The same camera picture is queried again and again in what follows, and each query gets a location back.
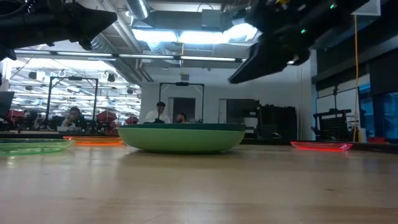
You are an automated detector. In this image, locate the clear red plastic plate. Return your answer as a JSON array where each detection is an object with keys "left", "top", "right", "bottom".
[{"left": 290, "top": 141, "right": 354, "bottom": 152}]

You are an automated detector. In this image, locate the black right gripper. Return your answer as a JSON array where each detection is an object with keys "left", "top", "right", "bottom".
[{"left": 228, "top": 0, "right": 315, "bottom": 85}]

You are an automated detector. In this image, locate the person in white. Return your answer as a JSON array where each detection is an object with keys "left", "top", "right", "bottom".
[{"left": 144, "top": 101, "right": 171, "bottom": 124}]

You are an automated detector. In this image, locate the long ceiling light bar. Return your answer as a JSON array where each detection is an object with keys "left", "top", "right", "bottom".
[{"left": 14, "top": 49, "right": 246, "bottom": 62}]

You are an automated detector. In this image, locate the light green plastic plate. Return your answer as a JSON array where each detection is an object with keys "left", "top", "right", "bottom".
[{"left": 117, "top": 127, "right": 246, "bottom": 154}]

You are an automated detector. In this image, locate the black cabinet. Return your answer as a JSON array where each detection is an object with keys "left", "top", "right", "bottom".
[{"left": 259, "top": 105, "right": 298, "bottom": 141}]

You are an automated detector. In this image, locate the narrow black rig frame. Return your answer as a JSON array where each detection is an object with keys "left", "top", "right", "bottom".
[{"left": 158, "top": 82, "right": 205, "bottom": 124}]

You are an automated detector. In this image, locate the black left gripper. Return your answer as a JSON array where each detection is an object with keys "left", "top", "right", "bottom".
[{"left": 21, "top": 0, "right": 118, "bottom": 50}]

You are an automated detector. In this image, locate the grey ceiling air unit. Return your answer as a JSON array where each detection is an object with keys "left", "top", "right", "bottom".
[{"left": 201, "top": 8, "right": 225, "bottom": 30}]

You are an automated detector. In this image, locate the yellow hanging cable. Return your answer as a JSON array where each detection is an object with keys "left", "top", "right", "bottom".
[{"left": 353, "top": 14, "right": 359, "bottom": 142}]

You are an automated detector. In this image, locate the clear orange plastic plate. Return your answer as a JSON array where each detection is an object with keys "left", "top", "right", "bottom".
[{"left": 63, "top": 135, "right": 124, "bottom": 146}]

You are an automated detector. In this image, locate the dark door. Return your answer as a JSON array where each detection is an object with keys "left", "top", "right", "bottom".
[{"left": 172, "top": 97, "right": 197, "bottom": 124}]

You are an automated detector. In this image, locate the clear green plastic plate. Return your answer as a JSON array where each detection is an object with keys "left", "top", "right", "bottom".
[{"left": 0, "top": 138, "right": 76, "bottom": 157}]

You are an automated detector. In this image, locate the round silver duct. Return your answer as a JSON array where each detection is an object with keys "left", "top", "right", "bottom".
[{"left": 126, "top": 0, "right": 150, "bottom": 20}]

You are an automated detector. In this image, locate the dark shelf unit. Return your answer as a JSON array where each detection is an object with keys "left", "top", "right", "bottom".
[{"left": 226, "top": 98, "right": 261, "bottom": 139}]

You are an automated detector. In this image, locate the dark monitor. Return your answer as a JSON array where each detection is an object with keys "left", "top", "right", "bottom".
[{"left": 0, "top": 91, "right": 16, "bottom": 119}]

